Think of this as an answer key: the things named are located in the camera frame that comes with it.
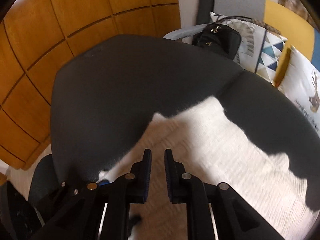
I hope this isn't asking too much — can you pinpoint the black leather padded table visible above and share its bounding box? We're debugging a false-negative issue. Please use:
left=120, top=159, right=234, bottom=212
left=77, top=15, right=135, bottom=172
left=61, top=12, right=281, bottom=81
left=50, top=35, right=320, bottom=212

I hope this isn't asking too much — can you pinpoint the brown checkered strap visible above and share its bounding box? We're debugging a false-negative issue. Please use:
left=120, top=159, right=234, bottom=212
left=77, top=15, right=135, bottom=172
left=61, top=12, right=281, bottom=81
left=264, top=23, right=283, bottom=35

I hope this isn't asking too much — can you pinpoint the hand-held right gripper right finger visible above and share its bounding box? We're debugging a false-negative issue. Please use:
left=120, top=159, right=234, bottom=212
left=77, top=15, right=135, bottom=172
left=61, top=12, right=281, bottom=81
left=164, top=149, right=285, bottom=240

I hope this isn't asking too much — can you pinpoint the grey yellow blue sofa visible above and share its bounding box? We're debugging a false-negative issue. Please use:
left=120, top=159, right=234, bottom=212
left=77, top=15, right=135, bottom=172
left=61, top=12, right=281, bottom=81
left=162, top=0, right=320, bottom=85

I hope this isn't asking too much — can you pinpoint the deer print pillow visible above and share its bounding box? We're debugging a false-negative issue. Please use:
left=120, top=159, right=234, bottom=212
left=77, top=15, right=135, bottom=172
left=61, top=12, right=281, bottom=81
left=277, top=45, right=320, bottom=133

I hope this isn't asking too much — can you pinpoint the black handbag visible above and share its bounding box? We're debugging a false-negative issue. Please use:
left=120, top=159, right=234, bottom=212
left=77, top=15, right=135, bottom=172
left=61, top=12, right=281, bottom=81
left=192, top=15, right=253, bottom=60

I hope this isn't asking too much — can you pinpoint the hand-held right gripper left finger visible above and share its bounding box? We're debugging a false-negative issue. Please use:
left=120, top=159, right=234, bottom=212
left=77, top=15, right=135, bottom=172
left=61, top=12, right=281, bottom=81
left=30, top=149, right=152, bottom=240

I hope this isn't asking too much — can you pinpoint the striped animal print pillow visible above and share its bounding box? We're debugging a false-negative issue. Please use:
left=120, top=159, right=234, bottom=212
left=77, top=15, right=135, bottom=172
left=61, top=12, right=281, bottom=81
left=210, top=12, right=265, bottom=70

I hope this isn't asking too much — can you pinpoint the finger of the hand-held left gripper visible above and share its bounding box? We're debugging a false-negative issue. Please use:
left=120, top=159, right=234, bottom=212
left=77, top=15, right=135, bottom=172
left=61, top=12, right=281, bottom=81
left=47, top=179, right=110, bottom=205

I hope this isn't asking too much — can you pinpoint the black upright board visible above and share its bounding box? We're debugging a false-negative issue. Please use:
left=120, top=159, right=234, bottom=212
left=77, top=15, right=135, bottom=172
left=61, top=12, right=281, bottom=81
left=196, top=0, right=222, bottom=28

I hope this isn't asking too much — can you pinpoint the orange wooden wardrobe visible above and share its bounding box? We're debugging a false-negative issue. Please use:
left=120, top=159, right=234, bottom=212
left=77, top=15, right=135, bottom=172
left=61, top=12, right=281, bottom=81
left=0, top=0, right=182, bottom=170

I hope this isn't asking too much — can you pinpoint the white knit sweater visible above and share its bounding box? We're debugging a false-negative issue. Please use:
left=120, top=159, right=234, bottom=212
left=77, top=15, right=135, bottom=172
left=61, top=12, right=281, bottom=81
left=99, top=96, right=310, bottom=240

